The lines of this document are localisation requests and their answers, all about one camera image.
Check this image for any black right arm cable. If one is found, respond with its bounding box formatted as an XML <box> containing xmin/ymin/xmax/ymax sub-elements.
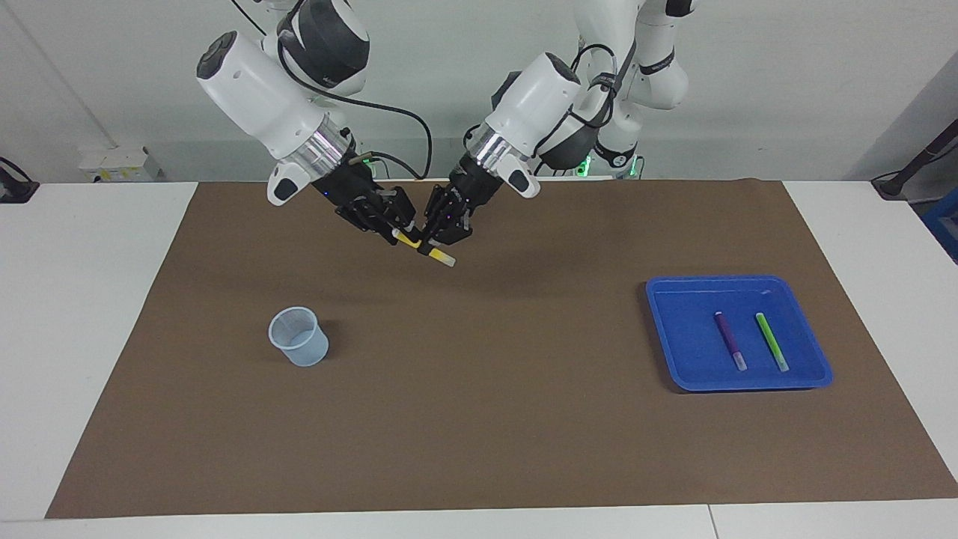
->
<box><xmin>228</xmin><ymin>0</ymin><xmax>435</xmax><ymax>181</ymax></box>

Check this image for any black clamp stand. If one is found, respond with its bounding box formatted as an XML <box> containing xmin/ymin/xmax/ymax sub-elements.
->
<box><xmin>872</xmin><ymin>116</ymin><xmax>958</xmax><ymax>201</ymax></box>
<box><xmin>0</xmin><ymin>156</ymin><xmax>40</xmax><ymax>204</ymax></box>

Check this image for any blue plastic tray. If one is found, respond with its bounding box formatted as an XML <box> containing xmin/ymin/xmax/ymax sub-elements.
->
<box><xmin>646</xmin><ymin>275</ymin><xmax>834</xmax><ymax>394</ymax></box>

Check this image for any translucent plastic cup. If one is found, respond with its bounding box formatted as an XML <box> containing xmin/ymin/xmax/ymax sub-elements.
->
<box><xmin>268</xmin><ymin>305</ymin><xmax>331</xmax><ymax>368</ymax></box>

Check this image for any blue crate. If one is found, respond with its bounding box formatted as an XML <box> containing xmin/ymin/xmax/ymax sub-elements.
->
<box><xmin>922</xmin><ymin>187</ymin><xmax>958</xmax><ymax>264</ymax></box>

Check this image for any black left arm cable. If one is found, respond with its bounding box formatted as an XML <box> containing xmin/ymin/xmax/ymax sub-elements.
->
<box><xmin>552</xmin><ymin>43</ymin><xmax>638</xmax><ymax>154</ymax></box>

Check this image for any purple marker pen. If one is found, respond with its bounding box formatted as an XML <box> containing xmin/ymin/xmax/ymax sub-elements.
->
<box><xmin>713</xmin><ymin>311</ymin><xmax>748</xmax><ymax>372</ymax></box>

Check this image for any brown table mat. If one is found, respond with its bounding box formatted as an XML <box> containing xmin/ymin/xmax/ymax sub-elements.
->
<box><xmin>45</xmin><ymin>177</ymin><xmax>958</xmax><ymax>520</ymax></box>

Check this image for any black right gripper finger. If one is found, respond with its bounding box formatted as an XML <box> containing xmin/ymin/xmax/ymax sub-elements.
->
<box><xmin>374</xmin><ymin>186</ymin><xmax>418</xmax><ymax>233</ymax></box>
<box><xmin>335</xmin><ymin>198</ymin><xmax>401</xmax><ymax>245</ymax></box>

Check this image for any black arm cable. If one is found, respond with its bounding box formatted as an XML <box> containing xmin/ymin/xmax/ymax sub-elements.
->
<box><xmin>228</xmin><ymin>0</ymin><xmax>435</xmax><ymax>181</ymax></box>
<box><xmin>552</xmin><ymin>43</ymin><xmax>638</xmax><ymax>154</ymax></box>

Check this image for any green marker pen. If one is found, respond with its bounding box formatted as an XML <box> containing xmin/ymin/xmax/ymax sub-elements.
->
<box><xmin>754</xmin><ymin>312</ymin><xmax>791</xmax><ymax>374</ymax></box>

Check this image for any yellow marker pen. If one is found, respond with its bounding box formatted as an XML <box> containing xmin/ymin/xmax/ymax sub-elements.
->
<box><xmin>392</xmin><ymin>228</ymin><xmax>457</xmax><ymax>269</ymax></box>

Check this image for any white wall socket box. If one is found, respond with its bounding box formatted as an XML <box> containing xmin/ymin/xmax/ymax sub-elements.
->
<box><xmin>79</xmin><ymin>146</ymin><xmax>162</xmax><ymax>184</ymax></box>

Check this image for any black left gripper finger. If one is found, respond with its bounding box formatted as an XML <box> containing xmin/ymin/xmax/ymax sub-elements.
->
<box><xmin>442</xmin><ymin>201</ymin><xmax>475</xmax><ymax>248</ymax></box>
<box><xmin>421</xmin><ymin>184</ymin><xmax>454</xmax><ymax>257</ymax></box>

